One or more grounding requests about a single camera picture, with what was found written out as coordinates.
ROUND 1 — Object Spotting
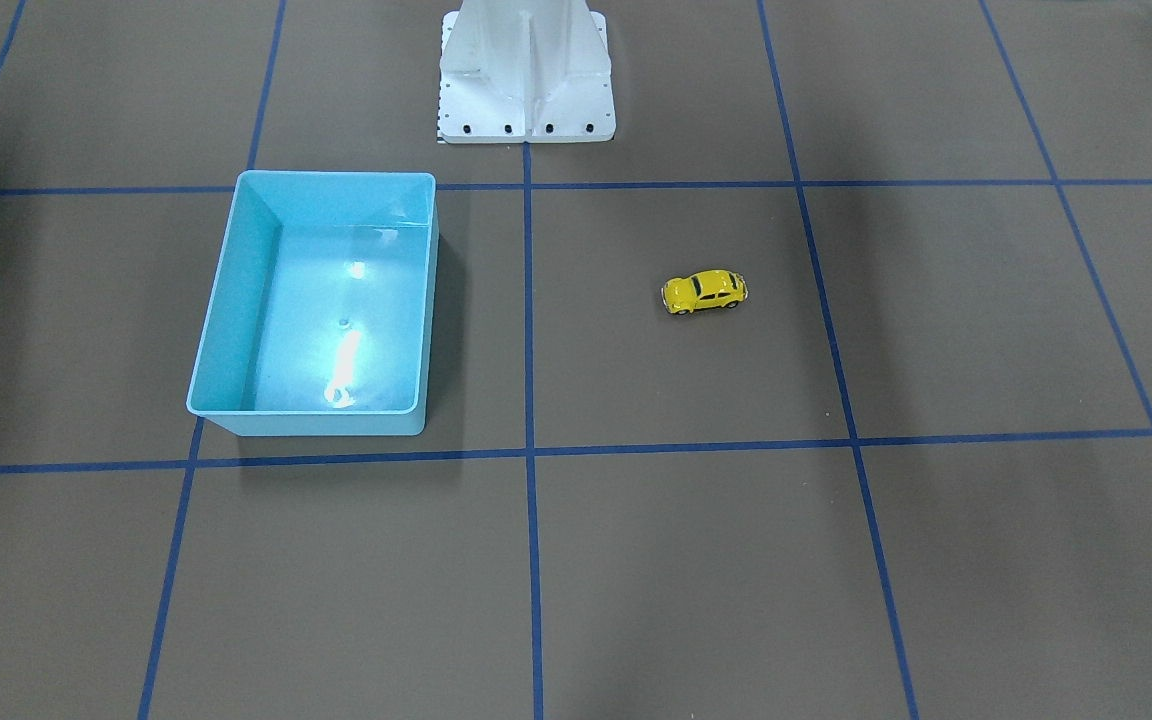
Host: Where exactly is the yellow beetle toy car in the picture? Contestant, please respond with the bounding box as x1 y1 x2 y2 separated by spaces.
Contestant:
660 270 749 316

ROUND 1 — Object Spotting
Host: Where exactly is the light blue plastic bin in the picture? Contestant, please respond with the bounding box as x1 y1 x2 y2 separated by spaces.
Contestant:
185 170 440 437

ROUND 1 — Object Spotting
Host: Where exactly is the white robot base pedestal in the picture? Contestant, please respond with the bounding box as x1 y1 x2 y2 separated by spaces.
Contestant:
435 1 617 145

